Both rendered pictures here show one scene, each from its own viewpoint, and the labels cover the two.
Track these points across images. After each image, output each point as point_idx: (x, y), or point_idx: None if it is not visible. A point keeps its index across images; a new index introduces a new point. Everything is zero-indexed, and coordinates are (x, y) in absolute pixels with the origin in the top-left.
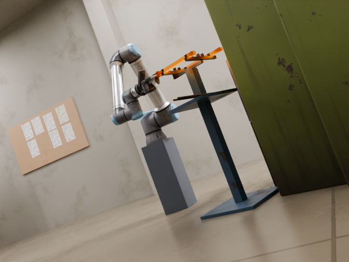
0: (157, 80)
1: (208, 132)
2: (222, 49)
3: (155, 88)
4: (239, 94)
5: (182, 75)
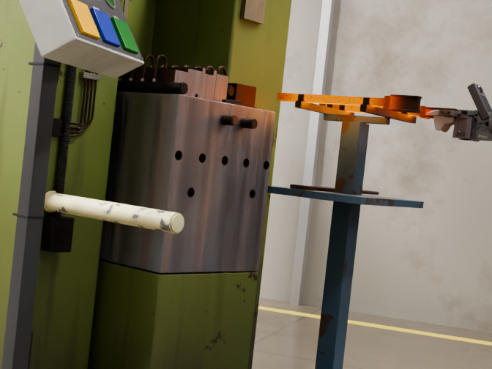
0: (439, 122)
1: (353, 267)
2: (277, 99)
3: (455, 133)
4: (266, 201)
5: (381, 124)
